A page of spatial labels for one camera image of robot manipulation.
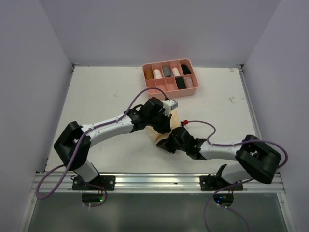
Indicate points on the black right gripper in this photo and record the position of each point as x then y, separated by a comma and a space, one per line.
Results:
165, 144

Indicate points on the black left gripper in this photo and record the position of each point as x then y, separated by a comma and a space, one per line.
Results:
165, 127

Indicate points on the beige underwear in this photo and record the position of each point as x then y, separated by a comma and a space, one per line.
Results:
157, 137

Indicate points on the black underwear orange trim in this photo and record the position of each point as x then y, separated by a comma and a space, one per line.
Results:
180, 83

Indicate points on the pink underwear cream waistband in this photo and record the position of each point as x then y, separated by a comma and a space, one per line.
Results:
189, 82

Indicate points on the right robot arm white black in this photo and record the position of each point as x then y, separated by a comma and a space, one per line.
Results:
253, 158

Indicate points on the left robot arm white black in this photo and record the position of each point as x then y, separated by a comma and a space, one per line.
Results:
75, 141

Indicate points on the brown rolled underwear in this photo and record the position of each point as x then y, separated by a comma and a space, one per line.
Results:
148, 74

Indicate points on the grey rolled underwear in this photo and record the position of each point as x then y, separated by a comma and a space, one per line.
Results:
167, 72

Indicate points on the black rolled underwear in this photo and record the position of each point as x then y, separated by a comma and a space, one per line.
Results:
185, 69

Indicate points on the pink divided organizer tray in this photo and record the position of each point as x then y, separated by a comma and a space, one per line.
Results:
167, 85

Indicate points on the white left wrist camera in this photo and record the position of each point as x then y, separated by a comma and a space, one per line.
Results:
169, 105

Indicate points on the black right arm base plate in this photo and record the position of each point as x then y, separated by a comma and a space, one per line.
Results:
214, 182

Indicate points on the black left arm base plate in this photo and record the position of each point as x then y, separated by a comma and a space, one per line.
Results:
105, 181

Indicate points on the aluminium table frame rail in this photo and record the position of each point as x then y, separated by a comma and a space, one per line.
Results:
100, 93

